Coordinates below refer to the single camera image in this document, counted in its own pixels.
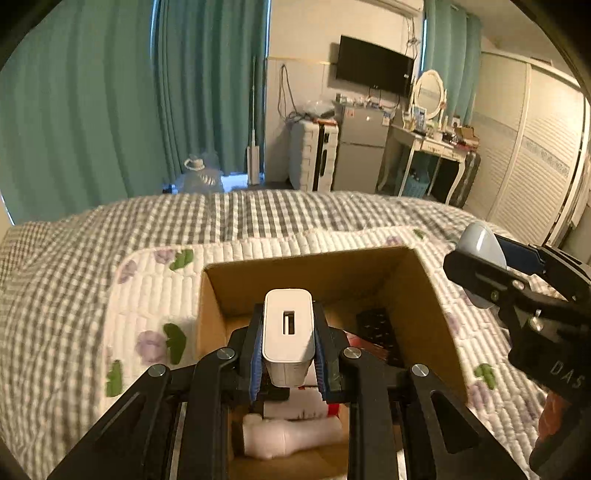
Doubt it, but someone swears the light blue earbuds case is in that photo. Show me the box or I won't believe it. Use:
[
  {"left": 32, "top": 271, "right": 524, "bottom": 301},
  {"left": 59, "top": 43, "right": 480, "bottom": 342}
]
[{"left": 457, "top": 221, "right": 509, "bottom": 310}]

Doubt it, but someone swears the black wall television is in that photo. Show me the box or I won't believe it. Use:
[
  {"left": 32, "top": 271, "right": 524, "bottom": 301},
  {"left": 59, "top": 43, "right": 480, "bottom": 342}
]
[{"left": 335, "top": 35, "right": 414, "bottom": 98}]

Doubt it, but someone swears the white USB wall charger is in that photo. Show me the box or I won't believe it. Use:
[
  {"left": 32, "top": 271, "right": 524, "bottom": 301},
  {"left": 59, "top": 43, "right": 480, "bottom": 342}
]
[{"left": 263, "top": 289, "right": 315, "bottom": 388}]

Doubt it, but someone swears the oval vanity mirror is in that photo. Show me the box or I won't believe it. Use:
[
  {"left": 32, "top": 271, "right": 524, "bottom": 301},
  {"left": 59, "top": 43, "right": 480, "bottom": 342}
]
[{"left": 411, "top": 69, "right": 447, "bottom": 120}]

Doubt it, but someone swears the grey checked bed cover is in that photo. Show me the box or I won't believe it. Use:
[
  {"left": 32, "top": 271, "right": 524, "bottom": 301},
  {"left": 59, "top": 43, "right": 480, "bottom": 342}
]
[{"left": 1, "top": 190, "right": 473, "bottom": 479}]

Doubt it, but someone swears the grey small refrigerator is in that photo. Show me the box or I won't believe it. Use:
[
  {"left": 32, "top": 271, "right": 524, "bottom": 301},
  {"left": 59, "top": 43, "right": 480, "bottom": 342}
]
[{"left": 332, "top": 105, "right": 390, "bottom": 194}]

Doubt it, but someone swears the blue laundry basket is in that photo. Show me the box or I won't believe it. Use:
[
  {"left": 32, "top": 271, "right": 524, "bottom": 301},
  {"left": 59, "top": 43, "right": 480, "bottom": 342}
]
[{"left": 403, "top": 176, "right": 431, "bottom": 198}]

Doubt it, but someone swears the white suitcase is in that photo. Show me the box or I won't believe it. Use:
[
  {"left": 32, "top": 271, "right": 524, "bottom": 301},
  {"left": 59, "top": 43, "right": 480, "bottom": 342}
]
[{"left": 288, "top": 120, "right": 339, "bottom": 192}]

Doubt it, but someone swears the white dressing table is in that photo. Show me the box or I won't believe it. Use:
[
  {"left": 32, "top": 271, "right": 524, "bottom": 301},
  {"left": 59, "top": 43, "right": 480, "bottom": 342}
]
[{"left": 377, "top": 123, "right": 476, "bottom": 205}]

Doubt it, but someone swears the person right hand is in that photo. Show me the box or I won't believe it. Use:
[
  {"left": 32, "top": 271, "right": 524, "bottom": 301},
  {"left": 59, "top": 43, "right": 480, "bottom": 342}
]
[{"left": 536, "top": 392, "right": 572, "bottom": 446}]

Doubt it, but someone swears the teal curtain panel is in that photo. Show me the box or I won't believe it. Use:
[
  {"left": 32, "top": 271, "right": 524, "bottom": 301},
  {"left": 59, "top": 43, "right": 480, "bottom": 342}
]
[
  {"left": 1, "top": 1, "right": 168, "bottom": 224},
  {"left": 154, "top": 1, "right": 270, "bottom": 178}
]

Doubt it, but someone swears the white mop pole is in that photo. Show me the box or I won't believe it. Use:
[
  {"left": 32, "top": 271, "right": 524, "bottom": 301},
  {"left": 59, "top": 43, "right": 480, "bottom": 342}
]
[{"left": 246, "top": 56, "right": 260, "bottom": 186}]

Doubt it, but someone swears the teal curtain left panel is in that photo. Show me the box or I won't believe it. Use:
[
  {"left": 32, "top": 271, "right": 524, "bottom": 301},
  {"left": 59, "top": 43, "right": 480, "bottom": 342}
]
[{"left": 1, "top": 1, "right": 168, "bottom": 224}]

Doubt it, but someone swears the white bottle red cap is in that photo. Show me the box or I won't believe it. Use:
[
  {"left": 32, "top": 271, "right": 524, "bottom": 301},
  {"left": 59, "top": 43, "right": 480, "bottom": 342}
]
[{"left": 263, "top": 386, "right": 339, "bottom": 421}]

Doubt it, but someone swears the open cardboard box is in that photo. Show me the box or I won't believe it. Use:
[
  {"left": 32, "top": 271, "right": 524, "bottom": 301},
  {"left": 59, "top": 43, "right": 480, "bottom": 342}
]
[{"left": 178, "top": 247, "right": 467, "bottom": 479}]

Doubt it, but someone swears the pink rose tin case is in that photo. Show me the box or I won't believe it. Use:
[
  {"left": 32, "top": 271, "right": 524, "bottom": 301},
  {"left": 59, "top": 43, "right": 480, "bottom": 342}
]
[{"left": 346, "top": 332, "right": 390, "bottom": 362}]

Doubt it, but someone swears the clear water jug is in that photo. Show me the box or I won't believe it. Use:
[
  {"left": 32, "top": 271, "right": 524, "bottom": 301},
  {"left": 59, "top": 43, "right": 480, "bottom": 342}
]
[{"left": 174, "top": 156, "right": 223, "bottom": 195}]

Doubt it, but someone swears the white wall air conditioner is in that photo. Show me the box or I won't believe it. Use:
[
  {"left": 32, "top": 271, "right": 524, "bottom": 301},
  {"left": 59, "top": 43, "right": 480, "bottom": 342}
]
[{"left": 375, "top": 0, "right": 424, "bottom": 17}]

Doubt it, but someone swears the teal curtain right window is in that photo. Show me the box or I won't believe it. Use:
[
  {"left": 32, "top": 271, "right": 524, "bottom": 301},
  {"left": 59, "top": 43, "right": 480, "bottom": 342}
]
[{"left": 423, "top": 1, "right": 482, "bottom": 125}]

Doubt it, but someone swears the floral quilted white mat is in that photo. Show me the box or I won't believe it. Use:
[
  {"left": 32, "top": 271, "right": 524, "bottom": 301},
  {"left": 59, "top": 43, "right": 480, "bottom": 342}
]
[{"left": 102, "top": 226, "right": 546, "bottom": 467}]

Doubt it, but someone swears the white plug night light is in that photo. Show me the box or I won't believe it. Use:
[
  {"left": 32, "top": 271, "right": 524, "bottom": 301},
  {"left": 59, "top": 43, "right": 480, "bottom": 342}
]
[{"left": 242, "top": 413, "right": 344, "bottom": 460}]

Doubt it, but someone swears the black TV remote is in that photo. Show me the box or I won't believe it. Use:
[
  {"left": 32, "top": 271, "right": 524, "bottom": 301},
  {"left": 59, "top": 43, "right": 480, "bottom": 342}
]
[{"left": 356, "top": 308, "right": 404, "bottom": 367}]

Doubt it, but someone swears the teal curtain middle panel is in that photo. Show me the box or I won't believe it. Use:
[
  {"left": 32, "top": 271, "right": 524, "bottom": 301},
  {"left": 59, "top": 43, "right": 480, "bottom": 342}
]
[{"left": 154, "top": 1, "right": 270, "bottom": 178}]

